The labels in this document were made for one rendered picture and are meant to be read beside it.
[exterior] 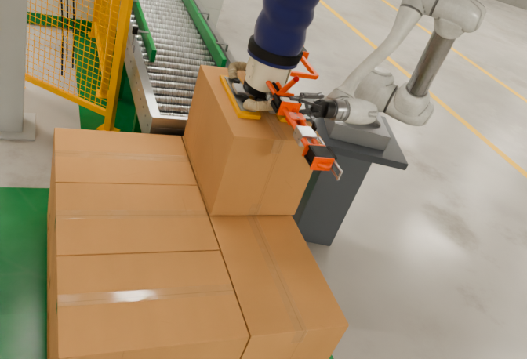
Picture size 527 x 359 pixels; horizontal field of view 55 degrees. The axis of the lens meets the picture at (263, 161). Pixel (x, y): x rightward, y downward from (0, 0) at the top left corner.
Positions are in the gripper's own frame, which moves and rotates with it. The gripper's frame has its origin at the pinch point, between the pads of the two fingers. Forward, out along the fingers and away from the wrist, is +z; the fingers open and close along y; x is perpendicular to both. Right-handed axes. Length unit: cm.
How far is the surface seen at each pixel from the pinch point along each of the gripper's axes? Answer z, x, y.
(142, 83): 35, 98, 49
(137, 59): 34, 128, 49
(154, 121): 34, 60, 50
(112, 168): 57, 26, 54
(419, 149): -228, 142, 109
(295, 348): -1, -64, 64
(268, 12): 9.1, 21.6, -27.5
